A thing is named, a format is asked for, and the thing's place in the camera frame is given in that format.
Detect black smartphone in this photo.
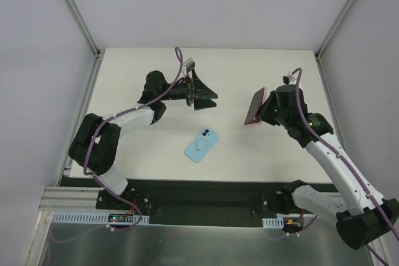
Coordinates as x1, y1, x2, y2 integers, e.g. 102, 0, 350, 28
244, 87, 266, 126

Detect pink phone case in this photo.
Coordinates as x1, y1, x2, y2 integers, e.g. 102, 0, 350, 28
244, 87, 269, 126

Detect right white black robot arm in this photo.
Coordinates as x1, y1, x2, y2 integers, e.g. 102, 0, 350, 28
257, 84, 398, 250

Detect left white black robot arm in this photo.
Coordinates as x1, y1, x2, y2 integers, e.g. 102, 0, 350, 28
68, 70, 218, 209

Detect light blue phone case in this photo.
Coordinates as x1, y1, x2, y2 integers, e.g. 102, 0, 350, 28
185, 128, 219, 163

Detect metal front sheet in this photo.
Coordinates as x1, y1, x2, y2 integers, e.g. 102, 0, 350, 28
21, 209, 387, 266

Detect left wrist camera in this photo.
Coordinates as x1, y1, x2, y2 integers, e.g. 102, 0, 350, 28
183, 57, 195, 73

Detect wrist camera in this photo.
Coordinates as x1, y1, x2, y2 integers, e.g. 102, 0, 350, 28
282, 72, 297, 85
183, 57, 195, 73

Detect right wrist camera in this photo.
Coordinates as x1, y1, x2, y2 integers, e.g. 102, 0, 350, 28
282, 72, 297, 85

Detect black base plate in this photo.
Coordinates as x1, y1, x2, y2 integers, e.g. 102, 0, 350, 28
59, 176, 340, 226

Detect right white cable duct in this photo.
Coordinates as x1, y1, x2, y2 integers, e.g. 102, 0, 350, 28
262, 217, 284, 229

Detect white cable duct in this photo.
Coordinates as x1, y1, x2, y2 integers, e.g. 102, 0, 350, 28
52, 211, 150, 226
262, 217, 284, 229

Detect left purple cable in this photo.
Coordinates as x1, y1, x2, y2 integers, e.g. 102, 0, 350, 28
49, 46, 188, 244

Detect left aluminium frame post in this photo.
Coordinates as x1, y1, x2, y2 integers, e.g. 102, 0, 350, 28
63, 0, 102, 59

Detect aluminium frame post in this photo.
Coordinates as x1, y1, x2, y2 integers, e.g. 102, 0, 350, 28
315, 0, 357, 62
63, 0, 102, 59

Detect right aluminium frame post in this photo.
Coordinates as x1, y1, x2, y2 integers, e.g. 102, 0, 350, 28
315, 0, 357, 62

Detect left white cable duct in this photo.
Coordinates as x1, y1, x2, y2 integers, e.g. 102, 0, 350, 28
52, 211, 150, 226

